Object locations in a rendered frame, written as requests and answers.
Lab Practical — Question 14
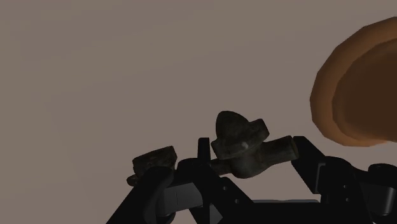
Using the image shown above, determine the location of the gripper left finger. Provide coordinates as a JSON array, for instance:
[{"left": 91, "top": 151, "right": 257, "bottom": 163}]
[{"left": 105, "top": 137, "right": 254, "bottom": 224}]

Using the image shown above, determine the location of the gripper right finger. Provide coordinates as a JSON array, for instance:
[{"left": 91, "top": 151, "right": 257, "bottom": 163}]
[{"left": 291, "top": 135, "right": 397, "bottom": 224}]

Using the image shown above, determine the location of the dark mottled figure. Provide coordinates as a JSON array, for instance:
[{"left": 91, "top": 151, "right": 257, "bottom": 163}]
[{"left": 126, "top": 110, "right": 300, "bottom": 188}]

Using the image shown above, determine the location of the orange bowl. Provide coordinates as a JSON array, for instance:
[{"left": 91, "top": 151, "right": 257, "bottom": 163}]
[{"left": 309, "top": 17, "right": 397, "bottom": 148}]

